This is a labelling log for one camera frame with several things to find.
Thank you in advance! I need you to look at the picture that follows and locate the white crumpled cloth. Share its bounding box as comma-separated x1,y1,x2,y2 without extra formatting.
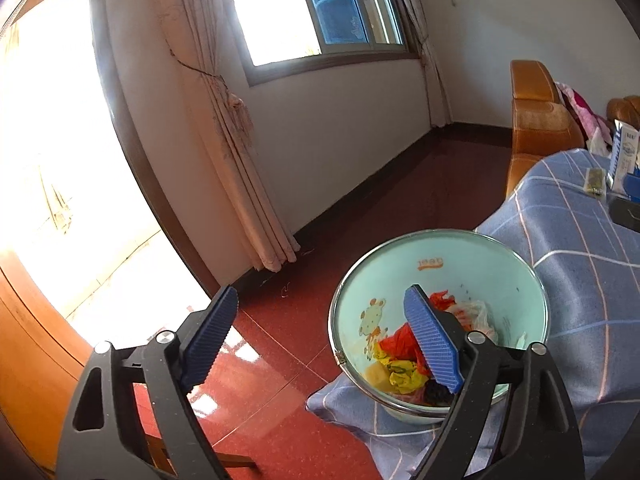
589,127,613,157

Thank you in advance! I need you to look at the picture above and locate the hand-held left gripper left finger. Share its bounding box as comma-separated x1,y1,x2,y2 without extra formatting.
56,285,240,480

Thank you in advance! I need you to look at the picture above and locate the yellow sponge piece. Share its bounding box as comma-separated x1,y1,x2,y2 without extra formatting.
366,362,393,391

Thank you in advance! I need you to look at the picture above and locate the orange wooden door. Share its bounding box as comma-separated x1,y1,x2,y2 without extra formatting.
0,265,101,473

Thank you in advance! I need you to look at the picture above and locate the brown leather sofa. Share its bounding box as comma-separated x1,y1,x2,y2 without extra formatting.
606,95,640,128

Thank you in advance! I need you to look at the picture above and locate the long pink tied curtain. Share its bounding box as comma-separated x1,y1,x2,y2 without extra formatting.
160,0,302,273

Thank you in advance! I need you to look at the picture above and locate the yellow wrapper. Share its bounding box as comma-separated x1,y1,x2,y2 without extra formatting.
372,350,433,396

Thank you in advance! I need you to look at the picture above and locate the blue plaid tablecloth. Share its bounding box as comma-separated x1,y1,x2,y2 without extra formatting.
305,147,640,480

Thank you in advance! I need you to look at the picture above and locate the black foam net sleeve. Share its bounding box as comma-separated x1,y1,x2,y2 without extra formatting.
422,380,456,406

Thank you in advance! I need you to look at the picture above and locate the tall white carton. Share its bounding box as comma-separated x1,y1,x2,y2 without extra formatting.
605,120,640,193

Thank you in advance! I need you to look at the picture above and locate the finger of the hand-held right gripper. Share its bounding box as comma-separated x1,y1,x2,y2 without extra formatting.
606,196,640,235

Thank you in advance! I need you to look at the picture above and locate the sliding glass window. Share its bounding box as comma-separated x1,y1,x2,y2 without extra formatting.
220,0,423,86

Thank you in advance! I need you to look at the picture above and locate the pink patterned pillow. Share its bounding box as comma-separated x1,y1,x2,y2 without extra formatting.
555,81,616,151

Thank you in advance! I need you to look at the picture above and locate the orange red foil wrapper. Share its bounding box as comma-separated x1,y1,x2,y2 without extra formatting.
427,290,473,333

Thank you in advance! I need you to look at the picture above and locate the small dark green packet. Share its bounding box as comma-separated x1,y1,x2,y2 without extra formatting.
585,169,607,198

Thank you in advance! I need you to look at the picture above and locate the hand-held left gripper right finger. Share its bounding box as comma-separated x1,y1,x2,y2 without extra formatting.
403,284,586,480

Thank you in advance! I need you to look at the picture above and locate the short pink tied curtain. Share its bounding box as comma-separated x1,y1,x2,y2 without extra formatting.
387,0,453,128

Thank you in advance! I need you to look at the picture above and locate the orange leather armchair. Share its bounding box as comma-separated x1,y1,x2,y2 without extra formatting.
505,60,586,201

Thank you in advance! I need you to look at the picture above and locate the light green cartoon waste bin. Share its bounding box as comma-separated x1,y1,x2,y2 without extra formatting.
327,229,551,426

